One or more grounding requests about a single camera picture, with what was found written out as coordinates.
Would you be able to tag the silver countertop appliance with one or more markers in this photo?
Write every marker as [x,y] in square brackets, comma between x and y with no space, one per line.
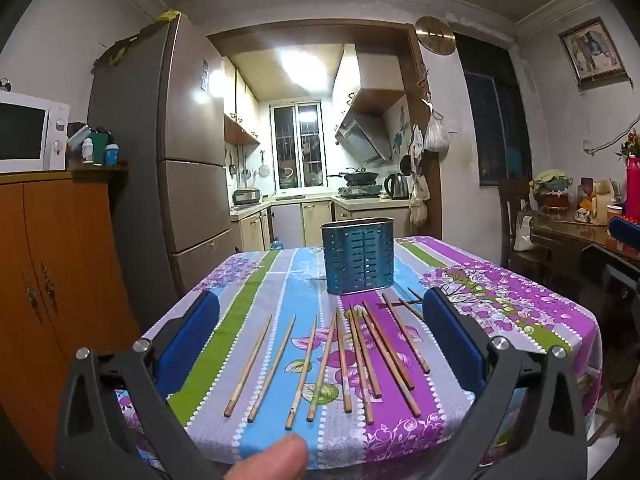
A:
[246,196]

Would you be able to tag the dried flowers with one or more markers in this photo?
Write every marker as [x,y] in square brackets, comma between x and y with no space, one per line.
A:
[631,145]

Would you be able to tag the framed elephant picture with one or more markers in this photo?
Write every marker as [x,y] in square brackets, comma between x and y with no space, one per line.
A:
[592,50]

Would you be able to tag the barred kitchen window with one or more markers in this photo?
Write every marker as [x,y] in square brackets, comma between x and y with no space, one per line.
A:
[285,145]

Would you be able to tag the silver refrigerator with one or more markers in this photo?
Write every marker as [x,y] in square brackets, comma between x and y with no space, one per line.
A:
[190,135]

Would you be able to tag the gas stove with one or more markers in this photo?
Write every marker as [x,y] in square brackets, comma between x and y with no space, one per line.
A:
[357,191]

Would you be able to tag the beige wall kitchen cabinets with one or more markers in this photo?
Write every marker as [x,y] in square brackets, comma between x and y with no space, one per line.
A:
[240,105]

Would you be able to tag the light blue tissue box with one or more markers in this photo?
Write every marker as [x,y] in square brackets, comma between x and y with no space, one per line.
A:
[77,135]

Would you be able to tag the beige paper carton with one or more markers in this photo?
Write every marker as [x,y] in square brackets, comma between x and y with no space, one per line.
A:
[601,202]

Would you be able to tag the steel electric kettle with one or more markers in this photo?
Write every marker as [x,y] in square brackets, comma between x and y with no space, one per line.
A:
[395,187]

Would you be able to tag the orange wooden cabinet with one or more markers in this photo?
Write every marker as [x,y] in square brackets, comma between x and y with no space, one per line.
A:
[50,260]

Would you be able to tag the ceiling light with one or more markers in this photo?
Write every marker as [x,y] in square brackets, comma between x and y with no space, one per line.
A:
[310,67]

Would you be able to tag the hanging white plastic bag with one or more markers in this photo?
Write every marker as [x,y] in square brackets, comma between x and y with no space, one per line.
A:
[436,137]

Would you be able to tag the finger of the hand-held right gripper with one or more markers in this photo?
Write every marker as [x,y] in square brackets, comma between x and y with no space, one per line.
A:
[625,227]
[620,285]

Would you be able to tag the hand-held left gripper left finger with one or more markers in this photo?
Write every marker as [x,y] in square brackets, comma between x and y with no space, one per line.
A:
[190,340]

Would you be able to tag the refrigerator sticker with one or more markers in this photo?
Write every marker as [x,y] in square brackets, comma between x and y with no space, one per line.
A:
[204,74]

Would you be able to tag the black wok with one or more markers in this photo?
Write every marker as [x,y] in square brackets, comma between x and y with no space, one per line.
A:
[360,177]

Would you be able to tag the gold wall clock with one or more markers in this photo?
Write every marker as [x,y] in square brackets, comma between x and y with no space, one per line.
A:
[435,35]

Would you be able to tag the dark wall window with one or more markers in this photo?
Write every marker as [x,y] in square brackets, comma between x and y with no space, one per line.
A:
[495,125]

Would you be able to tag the dark green box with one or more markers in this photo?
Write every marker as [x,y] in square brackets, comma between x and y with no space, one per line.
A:
[101,147]

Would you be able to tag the hanging black pan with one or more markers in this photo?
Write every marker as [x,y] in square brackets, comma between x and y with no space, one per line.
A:
[406,165]

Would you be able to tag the red cup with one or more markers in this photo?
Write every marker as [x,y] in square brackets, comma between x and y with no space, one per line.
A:
[615,212]

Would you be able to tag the floral striped tablecloth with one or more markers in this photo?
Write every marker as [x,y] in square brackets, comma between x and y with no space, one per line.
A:
[250,285]

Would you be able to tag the blue lidded jar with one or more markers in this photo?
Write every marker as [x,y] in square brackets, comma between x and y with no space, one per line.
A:
[111,156]

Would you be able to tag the cabinet above range hood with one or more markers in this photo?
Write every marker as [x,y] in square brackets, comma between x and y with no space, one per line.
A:
[370,70]

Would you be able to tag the yellow black bag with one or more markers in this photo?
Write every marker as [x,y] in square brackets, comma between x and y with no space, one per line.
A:
[117,50]

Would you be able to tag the blue metal utensil holder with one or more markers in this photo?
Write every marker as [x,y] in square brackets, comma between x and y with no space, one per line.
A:
[357,260]

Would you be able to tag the glass jar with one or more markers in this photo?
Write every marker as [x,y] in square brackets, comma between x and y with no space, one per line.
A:
[586,192]

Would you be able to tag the dark wooden chair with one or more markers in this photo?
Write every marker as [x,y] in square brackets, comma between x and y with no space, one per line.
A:
[510,200]

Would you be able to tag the white microwave oven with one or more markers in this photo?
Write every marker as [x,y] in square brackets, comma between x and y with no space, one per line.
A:
[25,130]

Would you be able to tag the hanging white oven mitt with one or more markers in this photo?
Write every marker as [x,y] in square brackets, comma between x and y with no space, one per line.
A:
[416,137]

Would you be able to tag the steel range hood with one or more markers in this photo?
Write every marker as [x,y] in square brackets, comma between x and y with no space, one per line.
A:
[362,137]

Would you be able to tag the covered red pot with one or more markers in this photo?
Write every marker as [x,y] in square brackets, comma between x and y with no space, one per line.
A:
[550,200]

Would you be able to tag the white pill bottle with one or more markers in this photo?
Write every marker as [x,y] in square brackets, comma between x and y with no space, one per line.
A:
[87,152]

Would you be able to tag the red thermos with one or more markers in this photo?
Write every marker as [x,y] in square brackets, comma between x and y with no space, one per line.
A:
[633,180]

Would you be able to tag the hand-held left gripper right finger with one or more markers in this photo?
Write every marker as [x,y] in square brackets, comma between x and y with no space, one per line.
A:
[455,340]

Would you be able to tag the dark wooden side table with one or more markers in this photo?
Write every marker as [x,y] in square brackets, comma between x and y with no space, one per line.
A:
[565,232]

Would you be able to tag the blue water bottle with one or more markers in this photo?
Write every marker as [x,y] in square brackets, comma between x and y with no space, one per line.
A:
[276,245]

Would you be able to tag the hanging beige cloth bag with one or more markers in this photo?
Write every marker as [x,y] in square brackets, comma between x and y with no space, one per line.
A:
[419,210]

